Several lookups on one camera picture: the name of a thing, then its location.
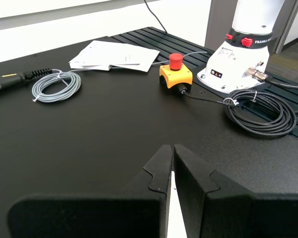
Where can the white paper document stack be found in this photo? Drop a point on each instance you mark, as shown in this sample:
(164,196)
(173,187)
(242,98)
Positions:
(114,54)

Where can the yellow emergency stop button box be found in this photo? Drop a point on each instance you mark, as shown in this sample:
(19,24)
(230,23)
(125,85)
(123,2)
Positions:
(175,74)

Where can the black slotted aluminium mounting plate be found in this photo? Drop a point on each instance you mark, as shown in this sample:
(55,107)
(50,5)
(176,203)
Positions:
(164,42)

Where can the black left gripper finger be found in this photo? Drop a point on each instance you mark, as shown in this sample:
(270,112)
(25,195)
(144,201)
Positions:
(238,215)
(94,215)

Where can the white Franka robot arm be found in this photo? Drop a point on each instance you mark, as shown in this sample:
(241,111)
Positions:
(228,64)

